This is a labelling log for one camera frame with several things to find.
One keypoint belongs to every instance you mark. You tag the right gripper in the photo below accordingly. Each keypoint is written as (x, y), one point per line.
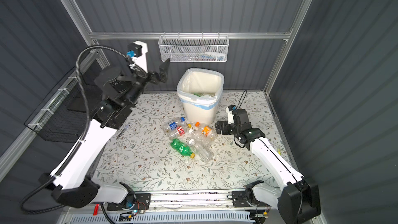
(219, 127)

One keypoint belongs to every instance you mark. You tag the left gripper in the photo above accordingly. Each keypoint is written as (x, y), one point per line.
(155, 80)

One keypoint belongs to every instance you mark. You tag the orange label clear bottle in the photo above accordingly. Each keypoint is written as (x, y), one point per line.
(206, 130)

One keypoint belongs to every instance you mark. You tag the clear bottle white cap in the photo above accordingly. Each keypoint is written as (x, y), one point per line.
(201, 150)

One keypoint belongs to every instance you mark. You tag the green bottle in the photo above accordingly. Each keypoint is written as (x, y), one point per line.
(204, 95)
(182, 148)

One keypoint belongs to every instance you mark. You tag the red label clear bottle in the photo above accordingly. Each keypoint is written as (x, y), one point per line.
(179, 131)

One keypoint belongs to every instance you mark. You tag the blue label clear bottle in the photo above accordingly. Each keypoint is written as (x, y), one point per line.
(172, 124)

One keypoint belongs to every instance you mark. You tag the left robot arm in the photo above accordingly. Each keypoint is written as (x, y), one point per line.
(69, 181)

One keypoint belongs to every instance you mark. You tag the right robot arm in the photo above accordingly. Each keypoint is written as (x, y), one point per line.
(296, 197)

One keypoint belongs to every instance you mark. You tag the white plastic waste bin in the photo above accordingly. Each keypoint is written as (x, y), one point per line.
(196, 114)

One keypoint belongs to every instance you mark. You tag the clear bin liner bag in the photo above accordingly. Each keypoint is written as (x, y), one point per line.
(199, 80)

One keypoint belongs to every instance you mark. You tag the items in white basket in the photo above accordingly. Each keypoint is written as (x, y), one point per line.
(207, 56)

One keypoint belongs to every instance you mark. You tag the small pen on table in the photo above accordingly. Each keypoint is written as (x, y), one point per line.
(123, 130)

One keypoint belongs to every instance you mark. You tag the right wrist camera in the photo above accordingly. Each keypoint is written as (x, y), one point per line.
(230, 109)

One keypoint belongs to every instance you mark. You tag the white wire mesh basket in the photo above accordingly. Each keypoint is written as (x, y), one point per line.
(175, 49)

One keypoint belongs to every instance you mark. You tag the aluminium front rail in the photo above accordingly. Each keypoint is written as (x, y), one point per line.
(197, 200)

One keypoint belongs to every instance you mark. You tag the black wire mesh basket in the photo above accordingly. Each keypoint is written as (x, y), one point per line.
(62, 118)

